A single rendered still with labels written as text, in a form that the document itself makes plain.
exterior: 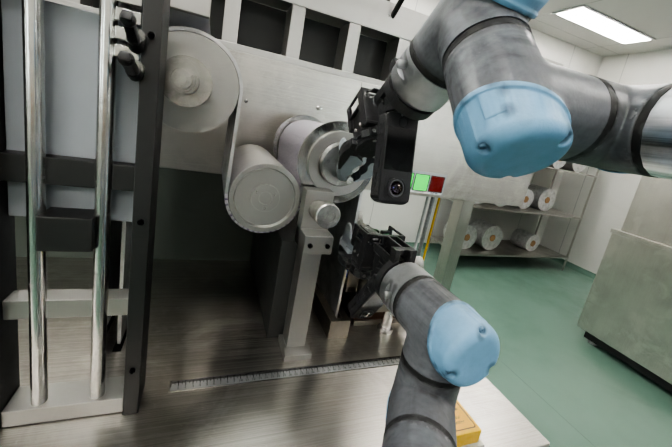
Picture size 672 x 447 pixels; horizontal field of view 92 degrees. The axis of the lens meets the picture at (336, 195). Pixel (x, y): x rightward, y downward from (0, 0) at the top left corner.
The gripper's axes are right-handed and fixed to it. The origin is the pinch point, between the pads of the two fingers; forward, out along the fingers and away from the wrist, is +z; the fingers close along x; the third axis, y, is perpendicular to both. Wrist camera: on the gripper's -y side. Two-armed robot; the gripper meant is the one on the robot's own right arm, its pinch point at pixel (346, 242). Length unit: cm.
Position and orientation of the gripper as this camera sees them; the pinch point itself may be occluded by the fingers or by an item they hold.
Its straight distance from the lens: 66.7
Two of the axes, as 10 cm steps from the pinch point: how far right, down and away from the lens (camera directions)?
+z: -3.4, -2.6, 9.0
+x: -9.2, -0.9, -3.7
